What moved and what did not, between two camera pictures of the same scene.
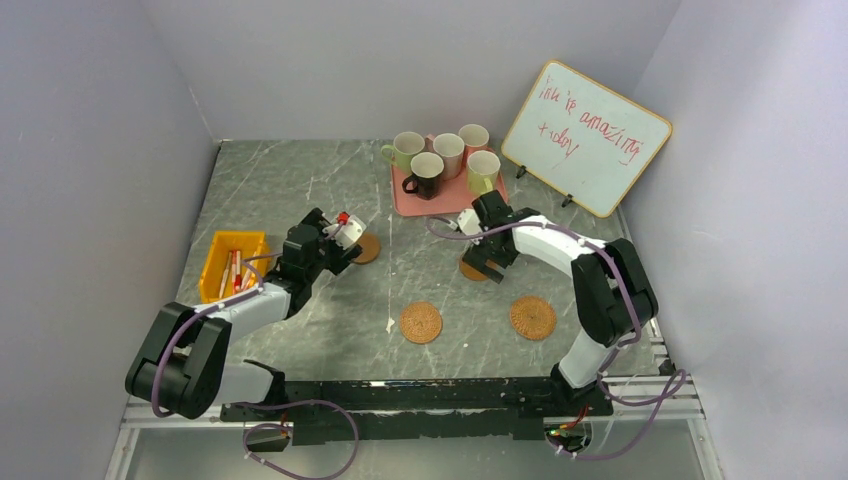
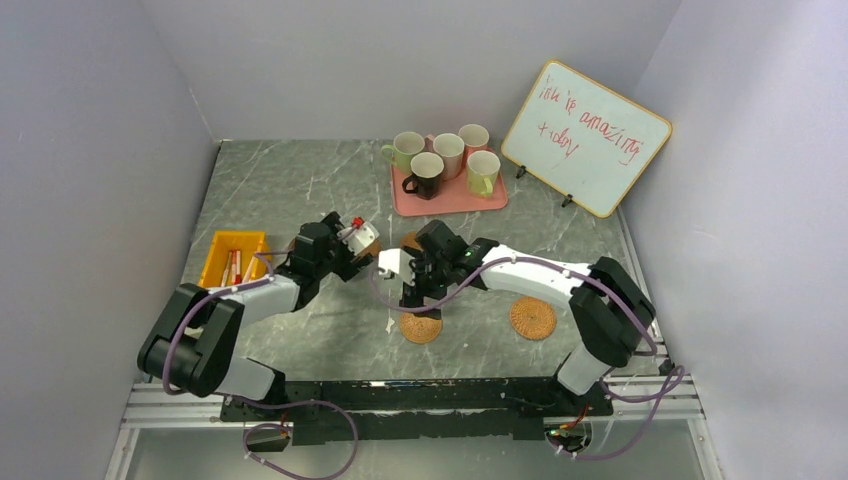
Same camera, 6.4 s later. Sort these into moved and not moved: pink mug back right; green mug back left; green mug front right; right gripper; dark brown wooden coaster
Moved: right gripper
Not moved: green mug front right; green mug back left; pink mug back right; dark brown wooden coaster
